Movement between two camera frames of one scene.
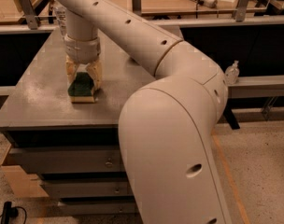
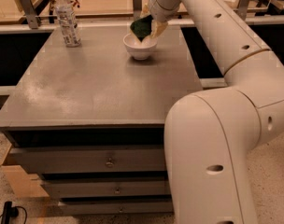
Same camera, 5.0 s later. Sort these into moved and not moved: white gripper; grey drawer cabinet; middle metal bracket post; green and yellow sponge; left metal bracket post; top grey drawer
Moved: white gripper; green and yellow sponge
Not moved: grey drawer cabinet; top grey drawer; middle metal bracket post; left metal bracket post
